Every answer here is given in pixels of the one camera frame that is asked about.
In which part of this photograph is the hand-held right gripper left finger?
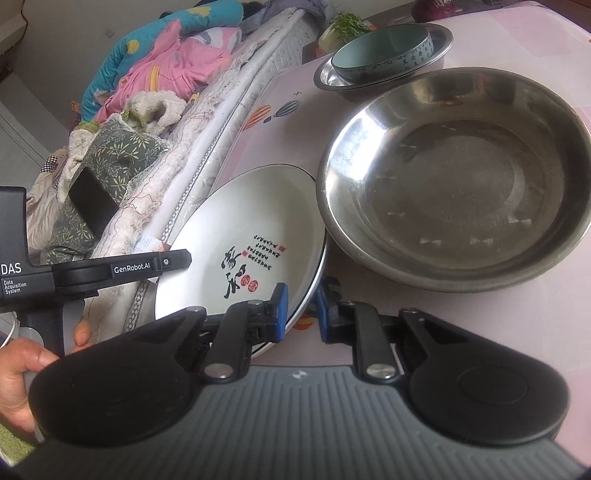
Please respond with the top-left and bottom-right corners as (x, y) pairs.
(164, 282), (291, 385)

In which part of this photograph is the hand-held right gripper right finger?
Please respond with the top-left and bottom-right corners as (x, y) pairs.
(315, 277), (445, 385)

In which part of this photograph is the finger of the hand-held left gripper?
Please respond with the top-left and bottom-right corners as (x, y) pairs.
(156, 248), (193, 280)

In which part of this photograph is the white ceramic plate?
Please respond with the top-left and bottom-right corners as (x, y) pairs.
(154, 164), (330, 361)

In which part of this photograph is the large steel bowl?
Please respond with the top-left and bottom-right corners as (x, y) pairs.
(316, 68), (591, 294)

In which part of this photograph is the green ceramic bowl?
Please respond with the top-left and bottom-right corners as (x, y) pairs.
(331, 24), (436, 85)

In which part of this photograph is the small steel bowl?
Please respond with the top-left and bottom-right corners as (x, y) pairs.
(314, 23), (456, 94)

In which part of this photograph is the person's left hand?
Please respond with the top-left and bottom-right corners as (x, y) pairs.
(0, 319), (94, 437)

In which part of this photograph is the mattress paper tag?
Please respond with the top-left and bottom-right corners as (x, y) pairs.
(136, 234), (168, 253)

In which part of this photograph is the black phone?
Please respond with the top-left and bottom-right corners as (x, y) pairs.
(68, 167), (119, 237)

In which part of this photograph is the green floral pillow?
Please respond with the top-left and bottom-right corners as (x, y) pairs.
(28, 117), (168, 265)

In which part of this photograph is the white fleece cloth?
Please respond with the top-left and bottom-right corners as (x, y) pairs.
(68, 90), (186, 186)

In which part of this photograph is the pink printed tablecloth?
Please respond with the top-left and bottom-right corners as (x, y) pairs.
(152, 0), (591, 372)

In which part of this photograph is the pink quilt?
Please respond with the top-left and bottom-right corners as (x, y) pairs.
(95, 18), (242, 124)

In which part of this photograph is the teal patterned blanket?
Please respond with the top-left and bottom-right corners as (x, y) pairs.
(81, 0), (244, 121)

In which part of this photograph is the grey clothing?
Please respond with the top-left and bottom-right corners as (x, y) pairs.
(240, 0), (334, 34)

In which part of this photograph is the napa cabbage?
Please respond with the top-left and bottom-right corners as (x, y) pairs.
(318, 13), (371, 49)

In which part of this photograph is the purple cabbage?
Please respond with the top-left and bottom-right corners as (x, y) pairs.
(412, 0), (459, 13)

